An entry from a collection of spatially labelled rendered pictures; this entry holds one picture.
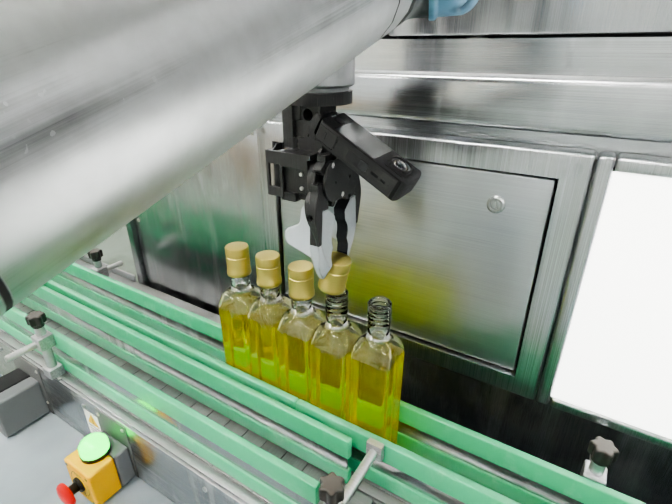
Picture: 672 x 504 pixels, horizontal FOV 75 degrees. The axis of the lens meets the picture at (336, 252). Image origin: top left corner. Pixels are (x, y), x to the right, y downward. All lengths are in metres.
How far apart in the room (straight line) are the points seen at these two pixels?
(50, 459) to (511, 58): 0.97
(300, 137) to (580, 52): 0.31
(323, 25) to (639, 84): 0.40
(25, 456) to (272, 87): 0.94
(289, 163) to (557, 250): 0.33
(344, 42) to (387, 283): 0.50
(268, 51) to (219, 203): 0.74
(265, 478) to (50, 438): 0.53
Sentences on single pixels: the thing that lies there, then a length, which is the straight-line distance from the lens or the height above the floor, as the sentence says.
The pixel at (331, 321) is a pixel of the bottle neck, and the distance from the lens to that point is 0.56.
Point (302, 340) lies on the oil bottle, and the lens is 0.60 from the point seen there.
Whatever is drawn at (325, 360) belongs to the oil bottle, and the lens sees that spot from 0.59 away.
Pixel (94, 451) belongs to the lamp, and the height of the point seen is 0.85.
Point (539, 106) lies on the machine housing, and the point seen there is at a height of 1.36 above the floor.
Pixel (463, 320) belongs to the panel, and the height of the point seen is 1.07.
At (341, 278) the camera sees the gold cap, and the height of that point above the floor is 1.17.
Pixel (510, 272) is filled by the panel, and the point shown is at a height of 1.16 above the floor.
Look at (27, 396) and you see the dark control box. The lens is 1.06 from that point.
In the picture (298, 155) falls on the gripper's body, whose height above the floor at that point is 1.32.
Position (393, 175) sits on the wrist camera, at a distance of 0.43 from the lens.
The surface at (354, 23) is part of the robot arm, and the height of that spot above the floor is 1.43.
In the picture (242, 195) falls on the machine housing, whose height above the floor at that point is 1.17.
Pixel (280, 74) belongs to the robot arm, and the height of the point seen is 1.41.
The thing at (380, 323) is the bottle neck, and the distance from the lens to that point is 0.53.
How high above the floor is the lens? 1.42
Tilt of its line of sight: 25 degrees down
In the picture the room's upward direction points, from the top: straight up
